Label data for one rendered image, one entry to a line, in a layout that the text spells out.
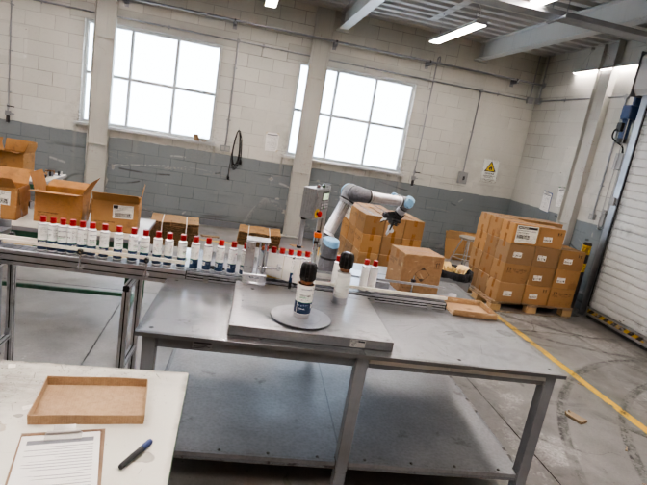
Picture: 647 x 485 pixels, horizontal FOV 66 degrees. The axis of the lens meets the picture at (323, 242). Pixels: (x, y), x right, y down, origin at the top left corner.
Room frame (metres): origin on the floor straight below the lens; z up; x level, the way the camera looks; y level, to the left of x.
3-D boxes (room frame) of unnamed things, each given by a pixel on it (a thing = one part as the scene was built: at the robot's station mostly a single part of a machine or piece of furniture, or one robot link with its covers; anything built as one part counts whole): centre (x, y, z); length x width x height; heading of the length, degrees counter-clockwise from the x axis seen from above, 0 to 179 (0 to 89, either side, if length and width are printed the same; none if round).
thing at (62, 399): (1.49, 0.67, 0.82); 0.34 x 0.24 x 0.03; 107
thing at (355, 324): (2.54, 0.02, 0.86); 0.80 x 0.67 x 0.05; 99
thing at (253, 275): (2.85, 0.38, 1.01); 0.14 x 0.13 x 0.26; 99
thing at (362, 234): (6.93, -0.75, 0.45); 1.20 x 0.84 x 0.89; 13
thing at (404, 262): (3.41, -0.66, 0.99); 0.30 x 0.24 x 0.27; 107
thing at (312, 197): (3.07, 0.09, 1.38); 0.17 x 0.10 x 0.19; 154
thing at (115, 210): (3.91, 1.68, 0.97); 0.51 x 0.39 x 0.37; 17
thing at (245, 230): (7.44, 0.99, 0.11); 0.65 x 0.54 x 0.22; 99
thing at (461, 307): (3.16, -1.01, 0.85); 0.30 x 0.26 x 0.04; 99
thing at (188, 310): (2.92, -0.17, 0.82); 2.10 x 1.50 x 0.02; 99
